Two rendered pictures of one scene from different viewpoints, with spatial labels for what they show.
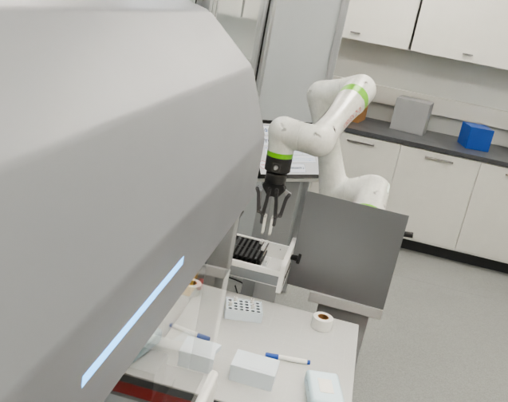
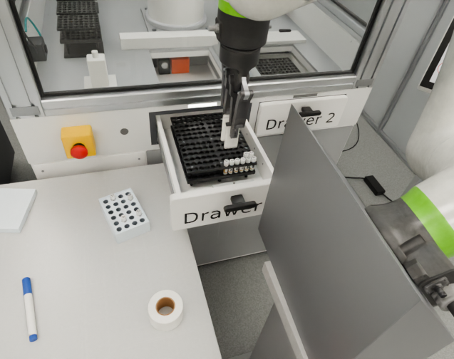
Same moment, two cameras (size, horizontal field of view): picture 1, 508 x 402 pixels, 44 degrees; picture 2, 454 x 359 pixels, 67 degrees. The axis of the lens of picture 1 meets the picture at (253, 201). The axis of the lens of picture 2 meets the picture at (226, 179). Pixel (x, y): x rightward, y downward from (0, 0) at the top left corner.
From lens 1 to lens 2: 1.94 m
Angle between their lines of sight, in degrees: 56
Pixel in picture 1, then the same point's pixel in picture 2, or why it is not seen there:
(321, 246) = (287, 214)
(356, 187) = not seen: outside the picture
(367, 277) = (316, 321)
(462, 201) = not seen: outside the picture
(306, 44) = not seen: outside the picture
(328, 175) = (432, 107)
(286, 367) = (11, 315)
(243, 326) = (95, 231)
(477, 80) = not seen: outside the picture
